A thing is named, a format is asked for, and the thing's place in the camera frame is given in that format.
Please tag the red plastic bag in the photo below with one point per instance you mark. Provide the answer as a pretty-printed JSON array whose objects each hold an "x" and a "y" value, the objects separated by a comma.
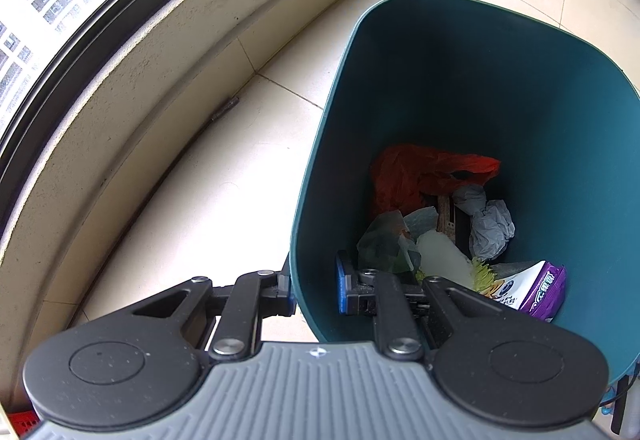
[{"x": 400, "y": 170}]

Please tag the purple white snack packet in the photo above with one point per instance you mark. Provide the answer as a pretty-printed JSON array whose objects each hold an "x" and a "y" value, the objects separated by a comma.
[{"x": 540, "y": 291}]

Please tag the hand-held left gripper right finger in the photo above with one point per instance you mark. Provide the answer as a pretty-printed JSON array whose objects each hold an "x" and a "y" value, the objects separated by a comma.
[{"x": 343, "y": 285}]

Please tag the brown snack wrapper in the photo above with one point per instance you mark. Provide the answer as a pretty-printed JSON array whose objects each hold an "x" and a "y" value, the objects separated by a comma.
[{"x": 446, "y": 220}]

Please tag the napa cabbage leaf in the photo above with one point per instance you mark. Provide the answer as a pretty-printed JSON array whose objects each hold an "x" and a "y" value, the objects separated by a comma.
[{"x": 440, "y": 251}]

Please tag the clear plastic wrapper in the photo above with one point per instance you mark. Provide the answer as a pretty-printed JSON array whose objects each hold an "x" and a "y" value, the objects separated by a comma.
[{"x": 382, "y": 241}]

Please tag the teal plastic trash bin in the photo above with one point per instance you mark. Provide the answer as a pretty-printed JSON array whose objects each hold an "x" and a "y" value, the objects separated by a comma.
[{"x": 450, "y": 70}]

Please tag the red plastic basket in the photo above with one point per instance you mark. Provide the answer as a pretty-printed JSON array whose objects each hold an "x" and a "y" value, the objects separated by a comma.
[{"x": 24, "y": 422}]

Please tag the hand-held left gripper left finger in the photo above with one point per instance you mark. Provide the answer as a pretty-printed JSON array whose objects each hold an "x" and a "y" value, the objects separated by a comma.
[{"x": 280, "y": 292}]

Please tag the grey plastic bag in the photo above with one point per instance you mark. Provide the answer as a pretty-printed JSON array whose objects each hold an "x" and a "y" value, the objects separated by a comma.
[{"x": 491, "y": 230}]

